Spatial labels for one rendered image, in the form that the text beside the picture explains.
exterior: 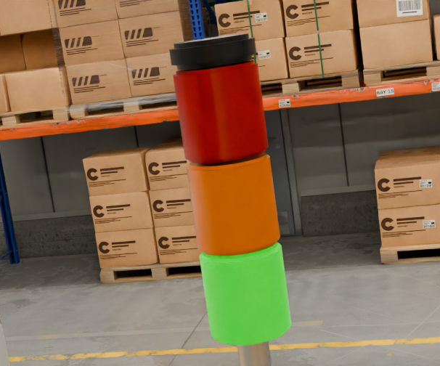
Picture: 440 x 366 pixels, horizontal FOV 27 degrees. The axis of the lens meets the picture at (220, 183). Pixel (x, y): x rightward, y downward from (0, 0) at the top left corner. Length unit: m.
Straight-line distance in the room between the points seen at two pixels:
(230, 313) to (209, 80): 0.14
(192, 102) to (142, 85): 7.81
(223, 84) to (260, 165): 0.05
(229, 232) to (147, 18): 7.76
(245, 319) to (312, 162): 8.95
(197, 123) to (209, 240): 0.07
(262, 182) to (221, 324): 0.09
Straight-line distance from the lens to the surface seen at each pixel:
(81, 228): 10.15
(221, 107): 0.51
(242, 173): 0.52
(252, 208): 0.52
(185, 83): 0.52
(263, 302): 0.54
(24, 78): 8.80
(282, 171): 9.48
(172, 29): 8.20
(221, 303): 0.54
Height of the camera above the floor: 2.35
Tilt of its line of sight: 10 degrees down
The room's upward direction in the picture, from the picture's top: 8 degrees counter-clockwise
